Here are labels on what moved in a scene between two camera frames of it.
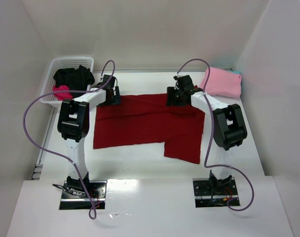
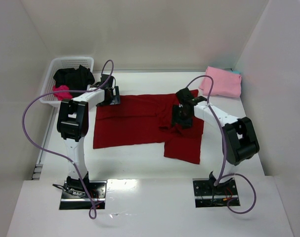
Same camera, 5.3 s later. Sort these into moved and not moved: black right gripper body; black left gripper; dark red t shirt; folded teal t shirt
Moved: black right gripper body
Not moved: folded teal t shirt; dark red t shirt; black left gripper
